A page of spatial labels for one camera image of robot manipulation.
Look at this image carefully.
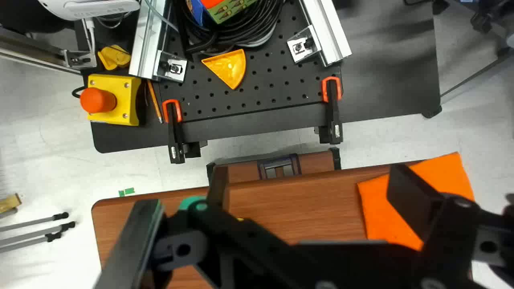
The silver corner bracket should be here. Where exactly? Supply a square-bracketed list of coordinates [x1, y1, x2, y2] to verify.
[286, 27, 323, 63]
[154, 53, 190, 84]

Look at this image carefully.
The small yellow plastic clip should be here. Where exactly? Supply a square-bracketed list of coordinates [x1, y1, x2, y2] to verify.
[96, 43, 133, 72]

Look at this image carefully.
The grey metal frame bar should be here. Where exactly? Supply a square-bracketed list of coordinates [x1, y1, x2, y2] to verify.
[0, 26, 100, 72]

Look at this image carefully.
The yellow emergency stop box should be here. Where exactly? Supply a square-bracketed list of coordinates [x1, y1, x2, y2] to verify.
[79, 72, 143, 128]

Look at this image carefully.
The green plastic object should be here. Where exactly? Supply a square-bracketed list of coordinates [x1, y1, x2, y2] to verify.
[177, 194, 212, 220]

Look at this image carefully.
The black cable bundle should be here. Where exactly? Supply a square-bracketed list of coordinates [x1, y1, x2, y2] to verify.
[182, 0, 286, 55]

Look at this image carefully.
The orange folded cloth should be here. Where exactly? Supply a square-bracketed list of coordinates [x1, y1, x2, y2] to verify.
[357, 151, 477, 254]

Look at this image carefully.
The black perforated breadboard plate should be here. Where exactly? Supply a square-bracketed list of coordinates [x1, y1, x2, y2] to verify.
[146, 0, 345, 125]

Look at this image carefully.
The aluminium profile rail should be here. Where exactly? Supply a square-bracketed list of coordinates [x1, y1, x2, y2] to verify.
[127, 0, 174, 80]
[299, 0, 353, 69]

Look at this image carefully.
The yellow wedge shaped block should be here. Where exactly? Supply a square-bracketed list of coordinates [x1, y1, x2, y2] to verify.
[201, 47, 249, 92]

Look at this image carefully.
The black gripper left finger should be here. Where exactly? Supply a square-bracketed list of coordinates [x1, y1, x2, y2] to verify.
[95, 198, 210, 289]

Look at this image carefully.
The wooden pencil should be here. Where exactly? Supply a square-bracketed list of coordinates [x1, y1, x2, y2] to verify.
[146, 80, 164, 125]

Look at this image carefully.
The white plastic housing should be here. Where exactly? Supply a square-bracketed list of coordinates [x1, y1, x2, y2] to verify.
[37, 0, 141, 23]

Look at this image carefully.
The black cart table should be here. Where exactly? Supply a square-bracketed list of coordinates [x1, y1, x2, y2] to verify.
[87, 0, 443, 157]

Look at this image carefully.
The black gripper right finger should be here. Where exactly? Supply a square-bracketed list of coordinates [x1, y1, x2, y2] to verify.
[387, 164, 514, 271]

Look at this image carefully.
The small tan wooden block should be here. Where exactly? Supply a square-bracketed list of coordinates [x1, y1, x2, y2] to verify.
[0, 191, 24, 217]

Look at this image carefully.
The grey rod black tip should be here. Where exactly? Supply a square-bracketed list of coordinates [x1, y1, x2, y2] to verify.
[0, 210, 71, 234]
[0, 220, 77, 251]

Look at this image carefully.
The black clamp orange tip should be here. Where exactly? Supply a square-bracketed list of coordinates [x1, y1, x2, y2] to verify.
[318, 76, 345, 146]
[159, 98, 202, 165]

